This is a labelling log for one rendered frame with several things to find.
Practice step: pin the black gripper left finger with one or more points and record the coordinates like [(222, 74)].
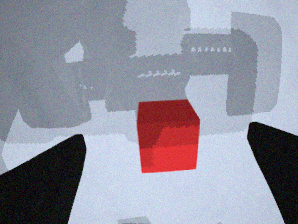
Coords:
[(42, 190)]

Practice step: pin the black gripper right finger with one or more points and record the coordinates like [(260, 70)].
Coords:
[(276, 152)]

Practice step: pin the red block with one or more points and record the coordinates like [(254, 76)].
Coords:
[(168, 134)]

